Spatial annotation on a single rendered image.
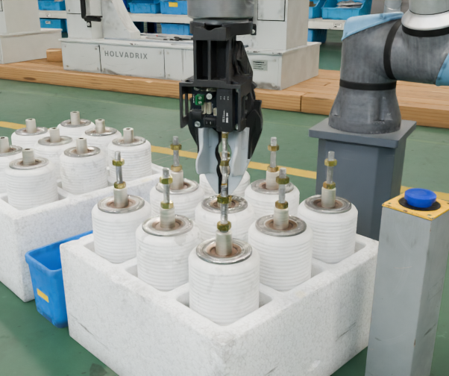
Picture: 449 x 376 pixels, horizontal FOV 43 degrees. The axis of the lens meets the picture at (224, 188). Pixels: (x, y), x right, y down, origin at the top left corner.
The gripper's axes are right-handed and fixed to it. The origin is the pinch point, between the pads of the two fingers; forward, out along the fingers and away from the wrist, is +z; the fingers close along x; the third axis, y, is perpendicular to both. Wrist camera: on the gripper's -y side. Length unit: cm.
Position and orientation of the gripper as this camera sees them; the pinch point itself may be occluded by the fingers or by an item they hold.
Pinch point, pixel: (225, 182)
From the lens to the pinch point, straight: 72.4
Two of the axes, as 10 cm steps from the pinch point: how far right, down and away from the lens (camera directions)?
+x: 9.7, 0.9, -2.3
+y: -2.4, 3.3, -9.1
